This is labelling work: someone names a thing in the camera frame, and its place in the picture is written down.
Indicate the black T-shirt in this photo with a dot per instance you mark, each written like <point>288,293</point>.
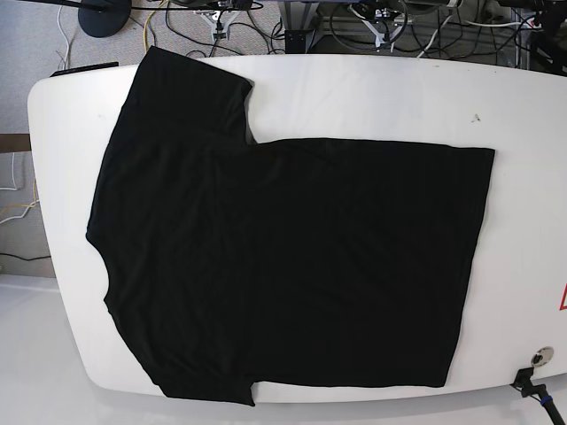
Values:
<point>317,262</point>

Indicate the red warning triangle sticker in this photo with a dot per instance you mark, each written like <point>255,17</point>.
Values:
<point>563,305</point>

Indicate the black clamp with cable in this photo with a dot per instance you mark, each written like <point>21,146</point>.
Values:
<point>523,384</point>

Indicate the round metal table grommet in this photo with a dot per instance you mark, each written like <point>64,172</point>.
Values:
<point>542,356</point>

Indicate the round black stand base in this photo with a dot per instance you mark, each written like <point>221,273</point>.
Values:
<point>100,19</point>

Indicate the aluminium frame post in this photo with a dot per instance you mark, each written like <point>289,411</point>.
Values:
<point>301,21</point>

